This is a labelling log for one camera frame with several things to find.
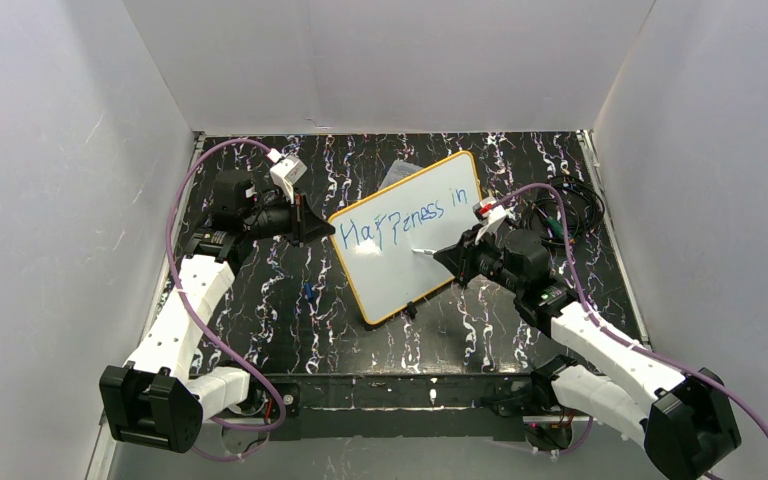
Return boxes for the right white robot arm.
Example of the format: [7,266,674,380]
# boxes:
[432,226,742,479]

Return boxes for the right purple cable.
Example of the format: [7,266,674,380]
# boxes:
[483,183,768,480]

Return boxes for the yellow framed whiteboard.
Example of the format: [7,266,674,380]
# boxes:
[328,150,481,326]

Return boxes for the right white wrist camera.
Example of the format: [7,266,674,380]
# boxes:
[473,196,510,245]

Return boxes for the aluminium frame rail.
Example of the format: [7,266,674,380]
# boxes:
[95,377,597,429]

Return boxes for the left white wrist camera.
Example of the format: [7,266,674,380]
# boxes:
[267,149,307,204]

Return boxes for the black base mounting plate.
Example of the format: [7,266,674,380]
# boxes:
[270,373,561,442]

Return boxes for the blue marker cap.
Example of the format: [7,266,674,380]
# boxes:
[303,282,315,302]

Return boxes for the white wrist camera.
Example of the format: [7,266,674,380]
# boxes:
[473,196,510,245]
[267,149,307,204]

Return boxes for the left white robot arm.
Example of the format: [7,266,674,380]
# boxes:
[99,169,334,453]

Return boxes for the coiled black cable bundle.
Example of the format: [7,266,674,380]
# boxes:
[523,175,607,250]

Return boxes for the clear plastic compartment box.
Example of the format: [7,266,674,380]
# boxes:
[380,160,421,189]

